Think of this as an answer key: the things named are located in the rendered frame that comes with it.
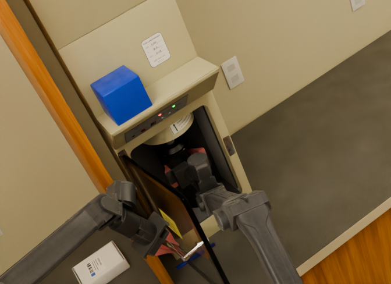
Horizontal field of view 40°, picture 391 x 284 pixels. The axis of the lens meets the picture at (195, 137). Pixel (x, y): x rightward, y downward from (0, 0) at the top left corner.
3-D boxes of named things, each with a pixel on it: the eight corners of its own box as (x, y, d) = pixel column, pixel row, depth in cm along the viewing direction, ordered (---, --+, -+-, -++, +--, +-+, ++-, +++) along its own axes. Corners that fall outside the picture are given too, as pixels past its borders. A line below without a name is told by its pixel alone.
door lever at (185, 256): (184, 235, 139) (180, 229, 137) (203, 251, 131) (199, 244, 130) (168, 249, 137) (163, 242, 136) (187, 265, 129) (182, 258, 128)
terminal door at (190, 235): (176, 250, 163) (121, 152, 141) (238, 304, 140) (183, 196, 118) (174, 252, 163) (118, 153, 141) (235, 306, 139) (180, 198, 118)
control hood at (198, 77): (112, 147, 141) (95, 117, 136) (210, 85, 149) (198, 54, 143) (127, 164, 132) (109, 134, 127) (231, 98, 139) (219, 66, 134)
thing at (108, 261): (77, 275, 178) (71, 267, 175) (117, 247, 181) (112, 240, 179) (88, 297, 168) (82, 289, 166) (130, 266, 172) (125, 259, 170)
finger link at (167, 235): (160, 254, 137) (134, 241, 131) (176, 230, 138) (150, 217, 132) (173, 267, 132) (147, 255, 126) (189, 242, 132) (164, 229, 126)
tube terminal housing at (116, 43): (145, 221, 187) (33, 29, 145) (219, 171, 194) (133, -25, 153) (176, 261, 167) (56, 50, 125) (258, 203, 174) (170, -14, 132)
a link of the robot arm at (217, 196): (226, 236, 106) (274, 214, 107) (215, 210, 106) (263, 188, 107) (199, 215, 149) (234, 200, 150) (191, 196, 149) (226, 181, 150)
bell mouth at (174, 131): (130, 131, 164) (123, 117, 161) (177, 101, 168) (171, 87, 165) (153, 153, 149) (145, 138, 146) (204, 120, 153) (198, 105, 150)
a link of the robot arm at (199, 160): (202, 214, 146) (231, 202, 147) (191, 183, 139) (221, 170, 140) (189, 190, 155) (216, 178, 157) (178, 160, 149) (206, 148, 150)
